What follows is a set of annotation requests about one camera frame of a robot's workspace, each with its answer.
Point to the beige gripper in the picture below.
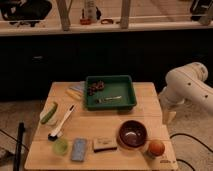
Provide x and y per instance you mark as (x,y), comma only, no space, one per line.
(168,115)

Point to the silver fork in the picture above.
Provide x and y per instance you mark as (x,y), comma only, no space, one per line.
(101,100)

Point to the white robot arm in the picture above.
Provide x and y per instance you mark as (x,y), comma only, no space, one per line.
(185,83)

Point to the orange fruit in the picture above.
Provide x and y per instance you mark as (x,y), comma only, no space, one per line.
(156,148)

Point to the brown wooden bowl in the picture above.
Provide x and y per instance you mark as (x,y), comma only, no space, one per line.
(132,134)

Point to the green plastic tray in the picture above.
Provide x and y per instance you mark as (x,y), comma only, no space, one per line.
(115,85)

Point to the dark grape bunch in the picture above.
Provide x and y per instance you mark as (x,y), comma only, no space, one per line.
(98,86)

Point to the wooden block eraser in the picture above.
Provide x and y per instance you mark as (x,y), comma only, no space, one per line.
(103,144)

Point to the light blue cloth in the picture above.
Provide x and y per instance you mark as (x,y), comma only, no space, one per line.
(79,87)

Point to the blue sponge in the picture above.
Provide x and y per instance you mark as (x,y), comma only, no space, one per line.
(79,149)

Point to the yellow banana pieces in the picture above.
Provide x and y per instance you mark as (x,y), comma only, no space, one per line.
(74,94)

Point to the small green cup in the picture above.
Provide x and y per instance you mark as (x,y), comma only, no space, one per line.
(60,146)

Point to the white dish brush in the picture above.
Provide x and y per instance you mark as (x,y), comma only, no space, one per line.
(54,133)

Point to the white bottle on shelf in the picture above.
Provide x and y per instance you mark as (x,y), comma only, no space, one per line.
(91,11)

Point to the black pole stand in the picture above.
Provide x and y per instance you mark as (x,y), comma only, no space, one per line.
(17,158)

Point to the black bag on shelf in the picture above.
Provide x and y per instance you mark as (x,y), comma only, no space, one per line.
(30,12)

